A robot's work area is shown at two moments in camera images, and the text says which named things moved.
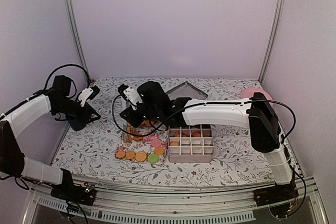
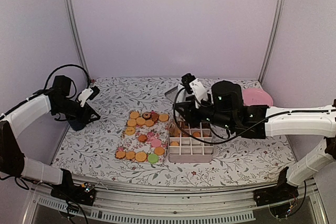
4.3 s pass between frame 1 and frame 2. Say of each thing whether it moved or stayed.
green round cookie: stayed
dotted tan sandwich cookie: stayed
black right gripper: moved
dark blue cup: stayed
